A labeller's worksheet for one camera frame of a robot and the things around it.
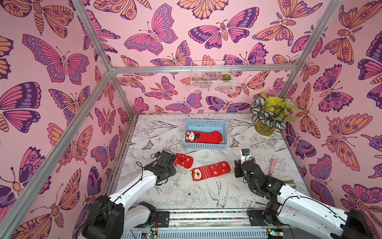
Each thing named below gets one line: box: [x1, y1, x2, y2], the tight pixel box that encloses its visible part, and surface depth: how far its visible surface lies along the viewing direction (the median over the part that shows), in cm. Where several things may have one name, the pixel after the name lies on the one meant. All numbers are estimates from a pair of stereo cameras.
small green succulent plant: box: [220, 73, 232, 81], surface depth 95 cm
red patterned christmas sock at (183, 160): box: [172, 153, 194, 169], surface depth 95 cm
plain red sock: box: [185, 130, 224, 144], surface depth 102 cm
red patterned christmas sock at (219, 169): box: [190, 161, 232, 182], surface depth 91 cm
